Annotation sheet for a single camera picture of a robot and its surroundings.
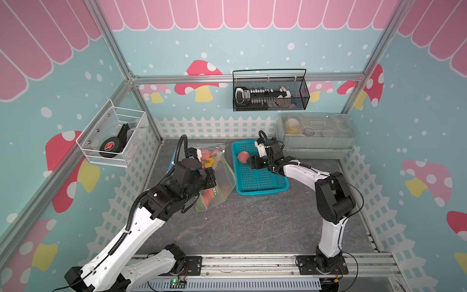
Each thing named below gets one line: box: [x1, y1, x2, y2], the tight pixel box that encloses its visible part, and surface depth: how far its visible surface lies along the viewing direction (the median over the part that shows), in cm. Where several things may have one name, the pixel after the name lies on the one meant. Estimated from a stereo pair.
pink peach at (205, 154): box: [200, 149, 212, 161], surface depth 108 cm
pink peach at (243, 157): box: [237, 150, 250, 164], surface depth 107 cm
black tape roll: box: [99, 122, 134, 159], surface depth 70 cm
